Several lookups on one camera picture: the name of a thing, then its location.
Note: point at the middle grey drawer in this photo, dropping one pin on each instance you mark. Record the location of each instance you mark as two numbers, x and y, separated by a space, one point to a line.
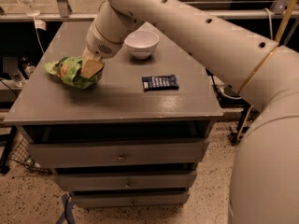
121 181

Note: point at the top grey drawer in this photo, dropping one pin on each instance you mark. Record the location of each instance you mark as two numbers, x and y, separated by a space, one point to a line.
67 155

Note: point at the wire mesh basket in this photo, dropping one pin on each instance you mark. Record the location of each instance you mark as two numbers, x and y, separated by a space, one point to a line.
21 155

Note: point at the dark blue snack packet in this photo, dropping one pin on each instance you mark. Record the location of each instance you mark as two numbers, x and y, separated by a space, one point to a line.
160 83

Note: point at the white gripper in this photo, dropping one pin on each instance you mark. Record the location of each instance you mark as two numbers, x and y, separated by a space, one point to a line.
99 44

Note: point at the white bowl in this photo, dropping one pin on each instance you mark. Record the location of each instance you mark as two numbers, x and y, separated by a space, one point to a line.
141 44

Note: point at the grey drawer cabinet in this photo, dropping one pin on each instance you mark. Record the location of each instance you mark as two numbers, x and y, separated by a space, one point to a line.
117 110

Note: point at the metal railing frame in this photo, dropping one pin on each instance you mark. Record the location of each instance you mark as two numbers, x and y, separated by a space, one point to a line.
57 10

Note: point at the clear plastic water bottle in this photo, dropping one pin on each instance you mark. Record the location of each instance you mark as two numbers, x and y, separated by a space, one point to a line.
10 66

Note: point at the white desk lamp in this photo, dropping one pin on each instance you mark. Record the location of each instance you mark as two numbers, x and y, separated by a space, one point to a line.
31 12

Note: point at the grey drawer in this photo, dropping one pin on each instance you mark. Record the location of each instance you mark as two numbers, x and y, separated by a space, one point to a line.
67 155
121 181
131 199

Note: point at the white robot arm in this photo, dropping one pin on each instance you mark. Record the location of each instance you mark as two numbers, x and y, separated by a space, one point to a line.
265 177

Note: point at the bottom grey drawer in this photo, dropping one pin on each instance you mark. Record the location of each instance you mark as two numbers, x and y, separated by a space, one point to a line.
131 199

